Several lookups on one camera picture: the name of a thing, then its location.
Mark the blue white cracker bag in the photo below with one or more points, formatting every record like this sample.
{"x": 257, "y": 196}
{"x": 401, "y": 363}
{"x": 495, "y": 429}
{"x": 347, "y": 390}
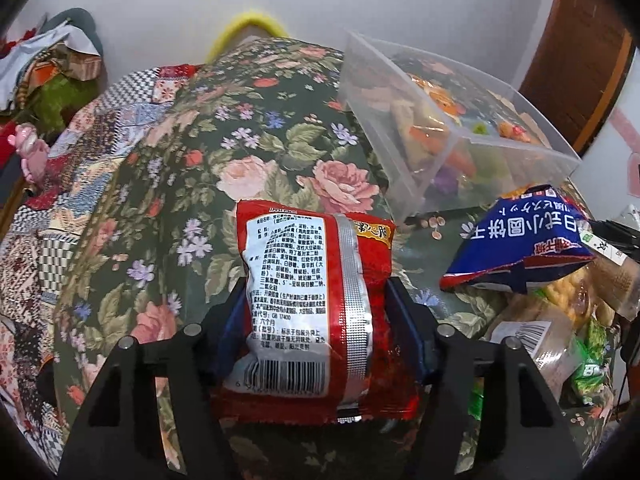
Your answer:
{"x": 522, "y": 243}

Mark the yellow puff snack bag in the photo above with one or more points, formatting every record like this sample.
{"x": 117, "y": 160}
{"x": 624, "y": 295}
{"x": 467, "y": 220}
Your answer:
{"x": 577, "y": 297}

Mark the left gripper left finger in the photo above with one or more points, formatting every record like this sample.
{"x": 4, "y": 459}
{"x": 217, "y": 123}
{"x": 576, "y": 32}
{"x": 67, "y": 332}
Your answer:
{"x": 116, "y": 433}

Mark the brown roll cake pack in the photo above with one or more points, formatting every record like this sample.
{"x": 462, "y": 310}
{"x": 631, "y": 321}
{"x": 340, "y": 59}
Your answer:
{"x": 615, "y": 276}

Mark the wooden door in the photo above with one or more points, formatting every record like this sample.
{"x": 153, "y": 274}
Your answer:
{"x": 579, "y": 68}

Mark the red snack bag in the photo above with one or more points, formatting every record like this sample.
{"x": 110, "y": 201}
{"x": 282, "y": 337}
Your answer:
{"x": 316, "y": 344}

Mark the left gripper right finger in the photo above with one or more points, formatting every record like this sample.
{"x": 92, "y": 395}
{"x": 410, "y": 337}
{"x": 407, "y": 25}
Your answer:
{"x": 523, "y": 434}

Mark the pink plush toy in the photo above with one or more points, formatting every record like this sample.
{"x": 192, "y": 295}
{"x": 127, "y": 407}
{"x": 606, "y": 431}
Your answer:
{"x": 32, "y": 150}

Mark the pile of clothes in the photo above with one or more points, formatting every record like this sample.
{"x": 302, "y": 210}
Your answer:
{"x": 46, "y": 77}

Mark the green pea snack bag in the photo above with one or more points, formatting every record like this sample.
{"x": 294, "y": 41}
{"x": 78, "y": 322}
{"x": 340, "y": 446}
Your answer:
{"x": 591, "y": 380}

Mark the green armchair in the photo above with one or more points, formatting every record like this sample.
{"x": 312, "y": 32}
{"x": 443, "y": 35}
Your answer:
{"x": 79, "y": 18}

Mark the patchwork quilt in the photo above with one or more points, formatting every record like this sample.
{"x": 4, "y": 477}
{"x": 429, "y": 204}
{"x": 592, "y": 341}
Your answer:
{"x": 38, "y": 249}

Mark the yellow foam tube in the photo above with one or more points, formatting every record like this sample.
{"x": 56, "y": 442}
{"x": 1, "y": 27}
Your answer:
{"x": 243, "y": 26}

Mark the floral green bedspread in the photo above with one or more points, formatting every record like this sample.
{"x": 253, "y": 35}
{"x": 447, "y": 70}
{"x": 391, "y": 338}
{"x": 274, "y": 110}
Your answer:
{"x": 264, "y": 122}

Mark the clear plastic storage bin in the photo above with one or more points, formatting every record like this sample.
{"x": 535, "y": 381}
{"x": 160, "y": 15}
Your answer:
{"x": 447, "y": 135}

